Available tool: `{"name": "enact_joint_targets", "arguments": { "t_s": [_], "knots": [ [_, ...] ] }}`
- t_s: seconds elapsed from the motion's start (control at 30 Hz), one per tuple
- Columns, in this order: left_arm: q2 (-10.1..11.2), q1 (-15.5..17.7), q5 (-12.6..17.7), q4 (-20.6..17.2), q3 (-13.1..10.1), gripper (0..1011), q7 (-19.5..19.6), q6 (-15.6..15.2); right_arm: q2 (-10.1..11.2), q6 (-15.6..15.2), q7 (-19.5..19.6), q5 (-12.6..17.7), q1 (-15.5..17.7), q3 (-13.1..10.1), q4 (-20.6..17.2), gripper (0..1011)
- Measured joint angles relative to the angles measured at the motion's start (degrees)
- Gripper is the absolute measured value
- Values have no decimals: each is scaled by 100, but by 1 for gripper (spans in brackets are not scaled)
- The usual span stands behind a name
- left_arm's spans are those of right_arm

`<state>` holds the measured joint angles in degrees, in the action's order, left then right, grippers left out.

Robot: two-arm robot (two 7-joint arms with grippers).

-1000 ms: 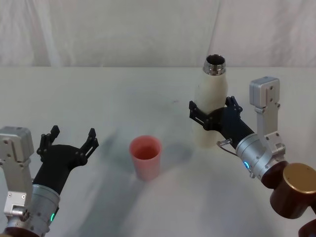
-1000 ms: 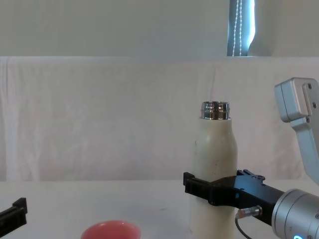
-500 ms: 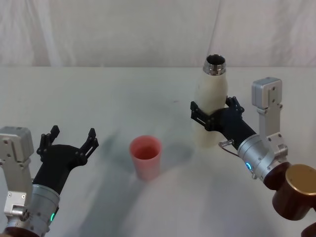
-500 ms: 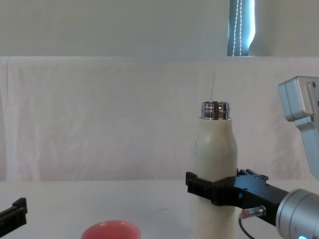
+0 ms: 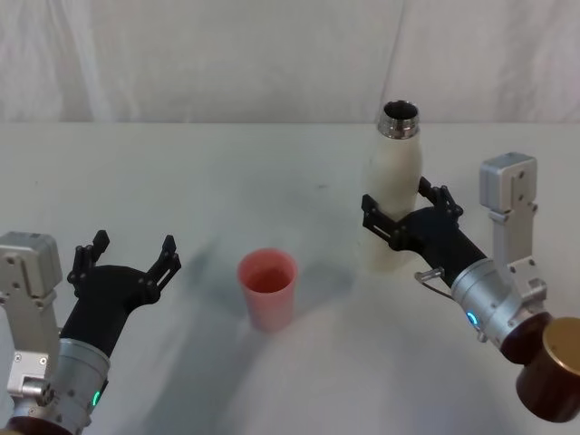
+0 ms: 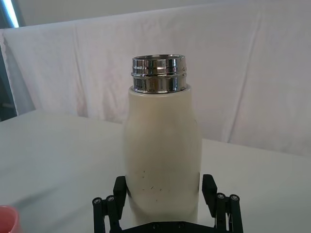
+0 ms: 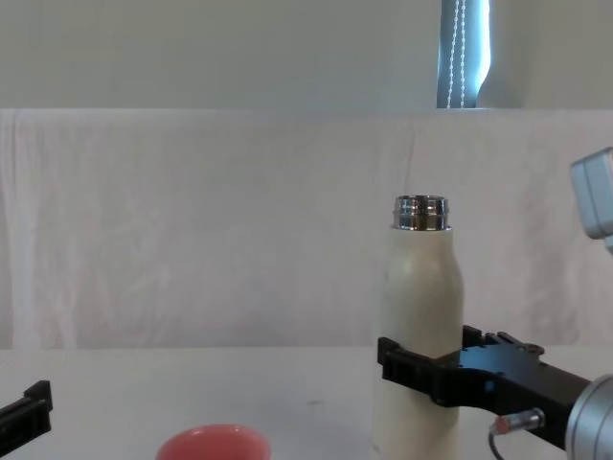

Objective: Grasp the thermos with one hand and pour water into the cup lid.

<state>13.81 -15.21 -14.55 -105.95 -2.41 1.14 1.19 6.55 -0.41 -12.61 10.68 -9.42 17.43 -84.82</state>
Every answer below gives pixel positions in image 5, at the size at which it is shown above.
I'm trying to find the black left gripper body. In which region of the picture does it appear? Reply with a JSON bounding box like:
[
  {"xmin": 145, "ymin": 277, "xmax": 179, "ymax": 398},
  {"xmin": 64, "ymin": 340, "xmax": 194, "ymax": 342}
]
[{"xmin": 59, "ymin": 264, "xmax": 160, "ymax": 360}]

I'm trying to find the pink cup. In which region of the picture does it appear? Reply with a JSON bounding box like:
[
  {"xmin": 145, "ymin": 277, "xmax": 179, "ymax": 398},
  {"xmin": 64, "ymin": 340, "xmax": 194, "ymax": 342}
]
[{"xmin": 237, "ymin": 247, "xmax": 299, "ymax": 334}]

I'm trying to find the cream vacuum bottle steel neck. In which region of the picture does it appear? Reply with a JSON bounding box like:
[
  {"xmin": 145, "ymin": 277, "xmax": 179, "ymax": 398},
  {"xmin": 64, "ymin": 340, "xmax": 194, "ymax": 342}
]
[{"xmin": 360, "ymin": 98, "xmax": 425, "ymax": 276}]

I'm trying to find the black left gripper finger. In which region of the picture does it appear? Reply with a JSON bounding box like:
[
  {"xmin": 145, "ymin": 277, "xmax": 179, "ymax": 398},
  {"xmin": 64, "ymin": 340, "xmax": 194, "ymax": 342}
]
[
  {"xmin": 139, "ymin": 234, "xmax": 182, "ymax": 304},
  {"xmin": 67, "ymin": 229, "xmax": 111, "ymax": 285}
]

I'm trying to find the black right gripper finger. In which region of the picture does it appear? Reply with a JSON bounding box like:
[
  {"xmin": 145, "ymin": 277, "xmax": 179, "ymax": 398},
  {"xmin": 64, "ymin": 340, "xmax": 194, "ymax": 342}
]
[
  {"xmin": 361, "ymin": 193, "xmax": 426, "ymax": 254},
  {"xmin": 418, "ymin": 176, "xmax": 465, "ymax": 224}
]

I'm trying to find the white wrinkled curtain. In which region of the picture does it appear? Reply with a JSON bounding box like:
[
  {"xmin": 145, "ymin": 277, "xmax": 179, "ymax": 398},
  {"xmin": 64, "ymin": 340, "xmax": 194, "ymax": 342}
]
[{"xmin": 0, "ymin": 0, "xmax": 580, "ymax": 125}]

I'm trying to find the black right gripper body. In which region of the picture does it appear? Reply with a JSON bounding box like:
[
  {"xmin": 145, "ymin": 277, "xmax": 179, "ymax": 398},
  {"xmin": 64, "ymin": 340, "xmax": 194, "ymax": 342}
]
[{"xmin": 392, "ymin": 206, "xmax": 494, "ymax": 287}]

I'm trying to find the white table cloth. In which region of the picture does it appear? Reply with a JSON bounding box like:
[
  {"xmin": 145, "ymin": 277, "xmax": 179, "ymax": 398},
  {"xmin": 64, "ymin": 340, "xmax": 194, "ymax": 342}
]
[{"xmin": 0, "ymin": 120, "xmax": 580, "ymax": 435}]

